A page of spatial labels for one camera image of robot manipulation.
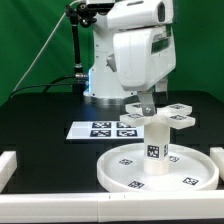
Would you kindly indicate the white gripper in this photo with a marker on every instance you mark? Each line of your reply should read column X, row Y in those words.
column 144, row 57

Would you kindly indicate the white cross-shaped table base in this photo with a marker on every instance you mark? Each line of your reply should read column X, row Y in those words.
column 176, row 116

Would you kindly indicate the white round table top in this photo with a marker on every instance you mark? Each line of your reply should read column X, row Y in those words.
column 121, row 169

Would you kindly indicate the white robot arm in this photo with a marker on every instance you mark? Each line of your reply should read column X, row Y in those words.
column 116, row 16

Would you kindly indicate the white marker sheet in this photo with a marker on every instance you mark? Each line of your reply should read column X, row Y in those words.
column 105, row 130

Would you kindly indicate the white front fence bar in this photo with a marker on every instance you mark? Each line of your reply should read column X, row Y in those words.
column 109, row 207

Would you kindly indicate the white left fence block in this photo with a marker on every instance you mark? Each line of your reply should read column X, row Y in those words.
column 8, row 165

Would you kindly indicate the black camera stand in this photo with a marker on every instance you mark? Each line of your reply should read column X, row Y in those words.
column 81, row 15

